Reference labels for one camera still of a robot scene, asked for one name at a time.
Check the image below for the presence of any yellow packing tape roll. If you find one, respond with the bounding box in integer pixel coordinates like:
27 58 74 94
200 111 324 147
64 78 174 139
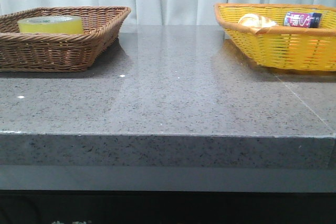
17 15 84 35

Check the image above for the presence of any bread roll toy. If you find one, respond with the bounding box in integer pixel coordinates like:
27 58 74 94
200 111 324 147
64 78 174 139
238 13 278 28

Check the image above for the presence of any purple battery pack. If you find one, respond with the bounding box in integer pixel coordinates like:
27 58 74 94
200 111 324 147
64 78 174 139
283 12 322 28

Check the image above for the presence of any brown wicker basket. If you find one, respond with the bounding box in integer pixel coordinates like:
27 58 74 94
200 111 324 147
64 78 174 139
1 6 131 72

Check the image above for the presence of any yellow woven basket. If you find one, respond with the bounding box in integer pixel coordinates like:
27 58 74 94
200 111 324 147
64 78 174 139
214 3 335 71

